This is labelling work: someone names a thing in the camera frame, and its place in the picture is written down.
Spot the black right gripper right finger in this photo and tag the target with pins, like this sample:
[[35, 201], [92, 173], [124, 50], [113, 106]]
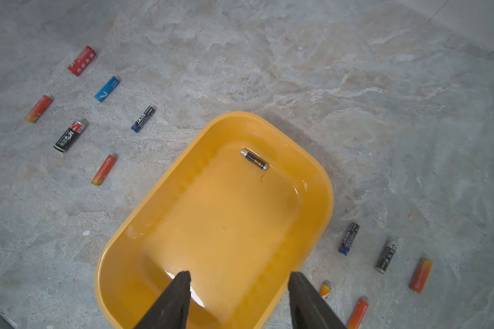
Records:
[[307, 308]]

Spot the black AAA battery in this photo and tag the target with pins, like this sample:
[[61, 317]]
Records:
[[349, 238]]

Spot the yellow plastic storage box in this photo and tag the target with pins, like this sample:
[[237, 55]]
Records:
[[240, 231]]

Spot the red orange battery table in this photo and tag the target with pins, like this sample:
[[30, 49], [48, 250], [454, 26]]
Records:
[[39, 108]]

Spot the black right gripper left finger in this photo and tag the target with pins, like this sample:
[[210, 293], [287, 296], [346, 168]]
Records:
[[171, 309]]

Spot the black red battery table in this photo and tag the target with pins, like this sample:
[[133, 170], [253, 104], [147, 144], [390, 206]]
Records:
[[70, 136]]

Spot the red white battery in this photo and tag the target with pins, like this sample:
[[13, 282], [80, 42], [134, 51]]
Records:
[[325, 289]]

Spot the red orange battery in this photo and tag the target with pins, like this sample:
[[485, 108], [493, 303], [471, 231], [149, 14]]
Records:
[[104, 169]]

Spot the dark grey battery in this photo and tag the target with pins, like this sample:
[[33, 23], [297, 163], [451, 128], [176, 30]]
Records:
[[254, 159]]

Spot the blue battery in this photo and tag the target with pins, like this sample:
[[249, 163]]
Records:
[[107, 89]]

